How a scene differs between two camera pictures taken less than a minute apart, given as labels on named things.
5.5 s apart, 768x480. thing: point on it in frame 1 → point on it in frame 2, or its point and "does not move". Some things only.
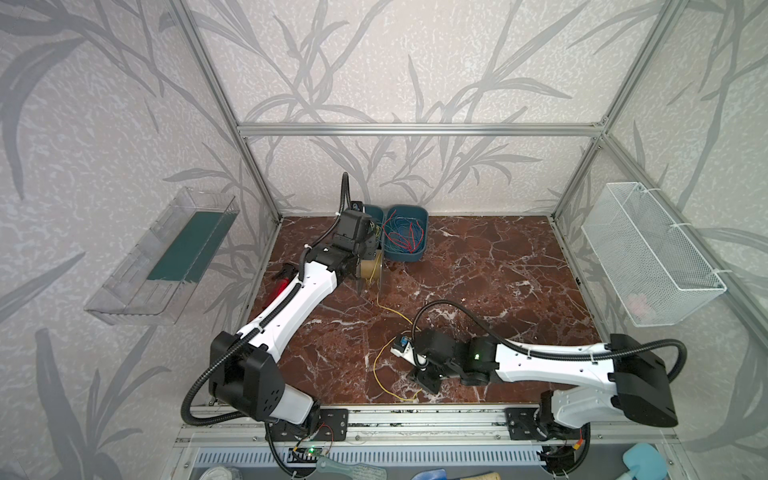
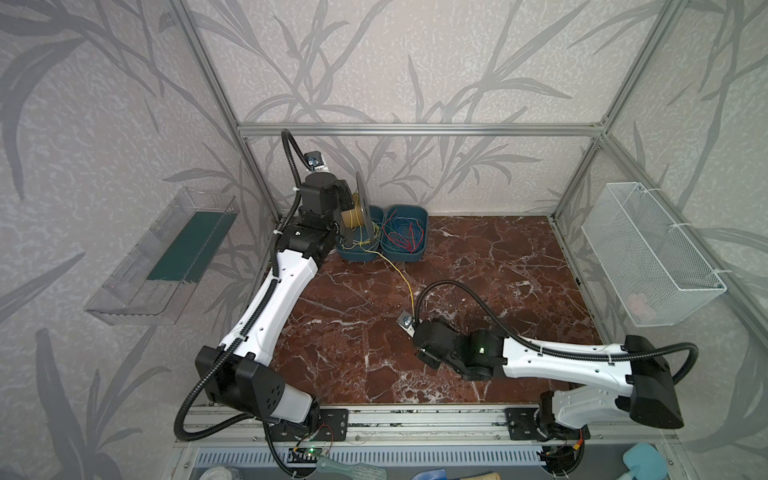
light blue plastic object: [645, 462] does not move
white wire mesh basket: [655, 274] does not move
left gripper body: [366, 255] → [346, 212]
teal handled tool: [360, 471] does not move
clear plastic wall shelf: [152, 284] does not move
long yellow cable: [391, 341] → [411, 298]
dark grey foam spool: [371, 268] → [358, 215]
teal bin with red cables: [405, 232] does not move
